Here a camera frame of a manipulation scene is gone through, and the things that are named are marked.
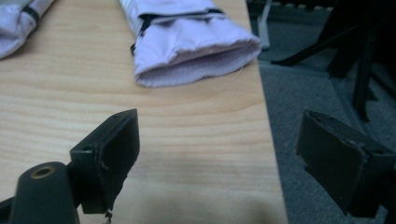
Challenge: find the white desk frame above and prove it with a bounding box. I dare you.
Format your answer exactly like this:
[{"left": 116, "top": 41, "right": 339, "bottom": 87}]
[{"left": 257, "top": 0, "right": 275, "bottom": 50}]

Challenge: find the black metal stand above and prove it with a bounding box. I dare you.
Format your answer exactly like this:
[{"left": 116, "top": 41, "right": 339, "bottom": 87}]
[{"left": 270, "top": 0, "right": 396, "bottom": 122}]

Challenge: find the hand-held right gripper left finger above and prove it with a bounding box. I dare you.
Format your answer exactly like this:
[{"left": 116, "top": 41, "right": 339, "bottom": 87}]
[{"left": 68, "top": 108, "right": 140, "bottom": 215}]

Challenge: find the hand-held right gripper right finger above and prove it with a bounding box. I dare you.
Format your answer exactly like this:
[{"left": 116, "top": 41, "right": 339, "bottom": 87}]
[{"left": 295, "top": 109, "right": 396, "bottom": 218}]

